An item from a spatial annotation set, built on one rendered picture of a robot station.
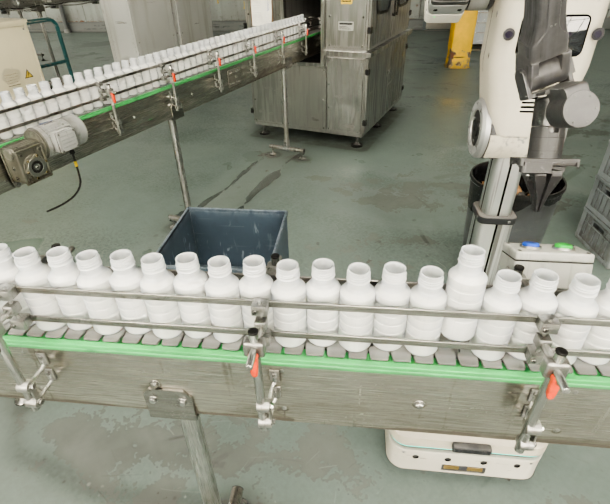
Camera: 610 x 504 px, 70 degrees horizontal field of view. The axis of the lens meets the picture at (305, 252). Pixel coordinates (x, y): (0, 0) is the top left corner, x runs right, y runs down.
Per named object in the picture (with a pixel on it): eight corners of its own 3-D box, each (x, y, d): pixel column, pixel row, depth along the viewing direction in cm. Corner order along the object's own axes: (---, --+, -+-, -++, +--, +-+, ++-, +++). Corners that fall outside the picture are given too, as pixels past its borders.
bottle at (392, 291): (399, 328, 83) (408, 256, 73) (407, 352, 78) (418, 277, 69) (367, 330, 82) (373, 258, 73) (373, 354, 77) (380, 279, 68)
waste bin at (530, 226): (457, 300, 242) (480, 195, 206) (444, 254, 279) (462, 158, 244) (543, 304, 237) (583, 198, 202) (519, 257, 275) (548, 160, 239)
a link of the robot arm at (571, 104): (560, 52, 78) (512, 71, 79) (600, 38, 67) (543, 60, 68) (574, 118, 81) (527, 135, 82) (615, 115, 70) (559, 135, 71)
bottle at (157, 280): (151, 342, 81) (129, 270, 72) (156, 320, 86) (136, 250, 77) (184, 339, 81) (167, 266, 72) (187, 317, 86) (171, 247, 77)
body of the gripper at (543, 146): (580, 170, 78) (587, 126, 76) (519, 168, 79) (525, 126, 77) (563, 167, 84) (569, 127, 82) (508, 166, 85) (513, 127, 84)
